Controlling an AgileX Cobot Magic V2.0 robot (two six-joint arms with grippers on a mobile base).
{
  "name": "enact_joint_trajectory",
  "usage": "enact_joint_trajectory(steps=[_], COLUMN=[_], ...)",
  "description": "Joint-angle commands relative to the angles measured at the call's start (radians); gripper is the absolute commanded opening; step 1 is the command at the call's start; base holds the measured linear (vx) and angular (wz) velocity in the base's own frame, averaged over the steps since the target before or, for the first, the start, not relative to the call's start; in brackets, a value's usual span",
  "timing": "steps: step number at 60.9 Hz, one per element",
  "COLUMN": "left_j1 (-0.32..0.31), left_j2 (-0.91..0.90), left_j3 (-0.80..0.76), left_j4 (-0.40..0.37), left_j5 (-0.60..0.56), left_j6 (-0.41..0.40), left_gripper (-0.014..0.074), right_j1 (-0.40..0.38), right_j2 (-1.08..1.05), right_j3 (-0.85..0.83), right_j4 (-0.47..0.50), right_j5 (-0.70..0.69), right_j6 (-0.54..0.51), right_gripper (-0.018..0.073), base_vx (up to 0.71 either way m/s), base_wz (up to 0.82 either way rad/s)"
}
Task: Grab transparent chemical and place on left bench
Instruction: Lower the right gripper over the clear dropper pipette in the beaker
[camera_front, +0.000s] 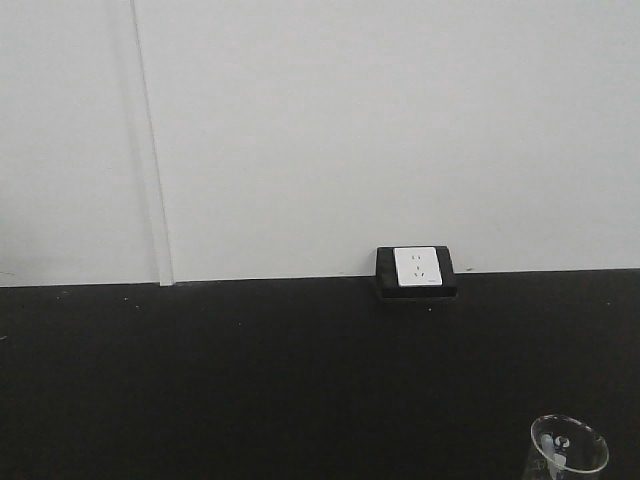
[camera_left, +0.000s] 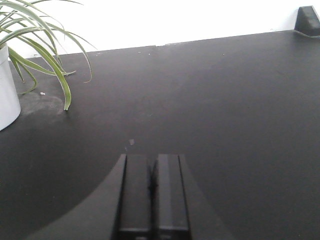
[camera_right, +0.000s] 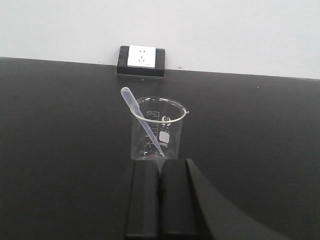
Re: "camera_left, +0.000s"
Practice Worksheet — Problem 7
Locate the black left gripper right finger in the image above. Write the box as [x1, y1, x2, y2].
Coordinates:
[153, 154, 189, 240]

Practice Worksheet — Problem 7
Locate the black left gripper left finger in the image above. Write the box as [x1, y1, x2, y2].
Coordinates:
[117, 154, 152, 240]

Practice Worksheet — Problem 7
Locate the white plant pot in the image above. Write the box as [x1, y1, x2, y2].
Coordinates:
[0, 43, 21, 131]

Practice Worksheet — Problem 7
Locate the green spider plant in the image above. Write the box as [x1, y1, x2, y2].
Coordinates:
[0, 0, 93, 111]

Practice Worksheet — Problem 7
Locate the black socket housing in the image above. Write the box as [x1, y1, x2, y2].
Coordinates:
[294, 5, 320, 37]

